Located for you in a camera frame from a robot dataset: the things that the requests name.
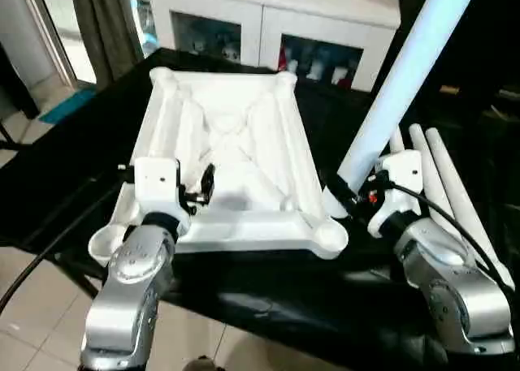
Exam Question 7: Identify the white plastic table top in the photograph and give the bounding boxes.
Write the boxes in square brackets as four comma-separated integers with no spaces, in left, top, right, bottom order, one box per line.
[88,66,349,266]

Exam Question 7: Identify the white plastic table leg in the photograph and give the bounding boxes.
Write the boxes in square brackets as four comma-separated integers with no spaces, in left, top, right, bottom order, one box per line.
[407,123,460,226]
[424,127,516,293]
[388,126,408,156]
[323,0,483,219]

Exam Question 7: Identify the black work surface mat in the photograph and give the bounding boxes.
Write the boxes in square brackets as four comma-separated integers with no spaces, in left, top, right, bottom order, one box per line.
[0,48,520,371]

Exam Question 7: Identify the grey curtain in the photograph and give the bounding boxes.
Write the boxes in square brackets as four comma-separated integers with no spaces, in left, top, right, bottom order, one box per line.
[68,0,145,91]

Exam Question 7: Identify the white glass-door cabinet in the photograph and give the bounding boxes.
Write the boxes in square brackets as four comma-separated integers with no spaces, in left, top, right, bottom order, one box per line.
[145,0,402,93]

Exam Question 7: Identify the black backdrop cloth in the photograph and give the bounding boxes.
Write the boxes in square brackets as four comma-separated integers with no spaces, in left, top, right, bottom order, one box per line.
[367,0,520,116]

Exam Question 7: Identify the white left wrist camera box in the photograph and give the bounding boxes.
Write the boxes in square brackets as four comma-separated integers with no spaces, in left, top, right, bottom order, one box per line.
[132,157,193,237]

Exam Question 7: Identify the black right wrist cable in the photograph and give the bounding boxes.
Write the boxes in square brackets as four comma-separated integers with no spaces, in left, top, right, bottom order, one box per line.
[385,182,516,297]

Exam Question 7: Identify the black folding table frame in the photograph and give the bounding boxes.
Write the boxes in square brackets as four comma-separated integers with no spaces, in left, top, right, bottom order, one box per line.
[52,251,105,299]

